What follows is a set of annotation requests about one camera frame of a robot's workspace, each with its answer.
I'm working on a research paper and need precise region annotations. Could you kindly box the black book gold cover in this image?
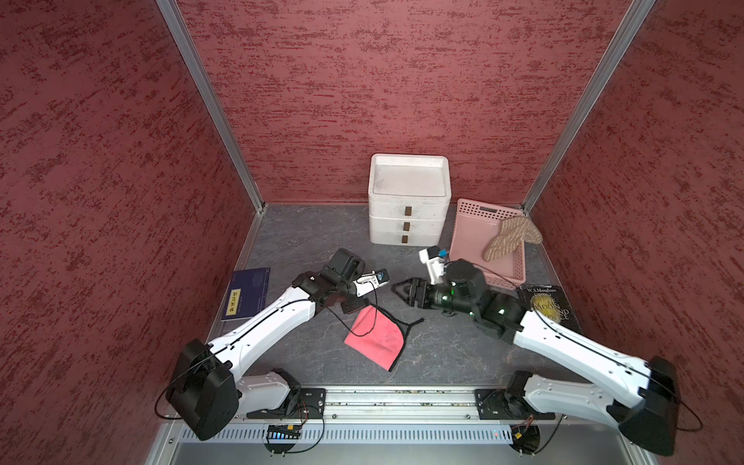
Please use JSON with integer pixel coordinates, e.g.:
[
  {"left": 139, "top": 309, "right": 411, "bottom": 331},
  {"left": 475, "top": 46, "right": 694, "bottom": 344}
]
[{"left": 518, "top": 285, "right": 583, "bottom": 334}]

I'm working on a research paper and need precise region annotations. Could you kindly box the white three-drawer storage box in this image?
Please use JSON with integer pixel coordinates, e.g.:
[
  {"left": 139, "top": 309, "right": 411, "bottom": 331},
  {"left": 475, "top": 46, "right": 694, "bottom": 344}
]
[{"left": 368, "top": 154, "right": 451, "bottom": 247}]

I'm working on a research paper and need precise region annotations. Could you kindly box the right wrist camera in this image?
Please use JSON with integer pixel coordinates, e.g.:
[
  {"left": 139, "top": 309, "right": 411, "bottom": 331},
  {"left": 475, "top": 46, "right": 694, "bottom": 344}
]
[{"left": 418, "top": 246, "right": 448, "bottom": 285}]

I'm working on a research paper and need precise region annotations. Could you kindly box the pink grey dishcloth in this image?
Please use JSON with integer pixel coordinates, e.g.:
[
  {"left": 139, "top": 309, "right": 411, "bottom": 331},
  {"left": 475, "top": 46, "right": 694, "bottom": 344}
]
[{"left": 345, "top": 305, "right": 424, "bottom": 372}]

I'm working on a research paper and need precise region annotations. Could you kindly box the beige striped woven dishcloth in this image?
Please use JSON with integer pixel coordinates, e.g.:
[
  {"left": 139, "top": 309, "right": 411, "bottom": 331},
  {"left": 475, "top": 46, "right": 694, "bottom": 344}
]
[{"left": 482, "top": 216, "right": 544, "bottom": 263}]

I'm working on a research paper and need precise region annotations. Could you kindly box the pink plastic basket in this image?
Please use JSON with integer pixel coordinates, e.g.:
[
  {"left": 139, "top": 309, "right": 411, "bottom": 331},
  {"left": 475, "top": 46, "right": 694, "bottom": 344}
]
[{"left": 449, "top": 199, "right": 526, "bottom": 290}]

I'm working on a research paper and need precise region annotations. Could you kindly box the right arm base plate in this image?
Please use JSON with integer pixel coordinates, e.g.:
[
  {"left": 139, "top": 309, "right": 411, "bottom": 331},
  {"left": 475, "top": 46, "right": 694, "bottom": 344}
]
[{"left": 474, "top": 389, "right": 556, "bottom": 422}]

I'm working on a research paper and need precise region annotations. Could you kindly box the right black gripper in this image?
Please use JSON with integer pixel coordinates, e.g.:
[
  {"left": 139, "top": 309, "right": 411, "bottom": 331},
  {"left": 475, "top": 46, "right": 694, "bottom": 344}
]
[{"left": 390, "top": 275, "right": 477, "bottom": 314}]

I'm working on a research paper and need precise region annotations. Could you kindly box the blue book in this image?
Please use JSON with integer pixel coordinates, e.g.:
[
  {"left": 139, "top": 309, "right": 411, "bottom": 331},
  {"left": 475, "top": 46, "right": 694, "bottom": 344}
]
[{"left": 221, "top": 267, "right": 270, "bottom": 321}]

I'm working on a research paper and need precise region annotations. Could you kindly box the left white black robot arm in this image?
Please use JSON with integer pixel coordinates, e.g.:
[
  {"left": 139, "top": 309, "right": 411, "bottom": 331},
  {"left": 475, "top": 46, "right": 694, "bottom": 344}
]
[{"left": 163, "top": 248, "right": 389, "bottom": 441}]

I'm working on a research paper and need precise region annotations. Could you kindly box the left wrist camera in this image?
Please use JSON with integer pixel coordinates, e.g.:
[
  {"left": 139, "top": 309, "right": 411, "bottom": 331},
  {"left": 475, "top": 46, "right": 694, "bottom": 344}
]
[{"left": 354, "top": 269, "right": 389, "bottom": 296}]

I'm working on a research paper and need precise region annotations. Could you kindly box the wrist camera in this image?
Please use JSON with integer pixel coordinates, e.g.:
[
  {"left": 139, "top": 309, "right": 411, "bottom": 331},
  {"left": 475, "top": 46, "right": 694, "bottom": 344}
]
[
  {"left": 354, "top": 269, "right": 389, "bottom": 296},
  {"left": 418, "top": 246, "right": 448, "bottom": 285}
]

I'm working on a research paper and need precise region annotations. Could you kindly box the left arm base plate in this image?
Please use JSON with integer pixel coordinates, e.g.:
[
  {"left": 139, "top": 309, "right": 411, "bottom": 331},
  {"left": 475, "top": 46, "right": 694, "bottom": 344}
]
[{"left": 243, "top": 387, "right": 327, "bottom": 420}]

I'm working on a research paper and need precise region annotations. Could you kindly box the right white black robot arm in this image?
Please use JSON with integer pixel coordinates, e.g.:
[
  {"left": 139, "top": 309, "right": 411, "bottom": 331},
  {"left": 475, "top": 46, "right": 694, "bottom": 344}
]
[{"left": 393, "top": 260, "right": 685, "bottom": 456}]

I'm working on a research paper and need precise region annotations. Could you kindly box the aluminium front rail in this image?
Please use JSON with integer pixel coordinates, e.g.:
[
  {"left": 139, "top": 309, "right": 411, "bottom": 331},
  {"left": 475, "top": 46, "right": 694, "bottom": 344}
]
[{"left": 213, "top": 376, "right": 624, "bottom": 432}]

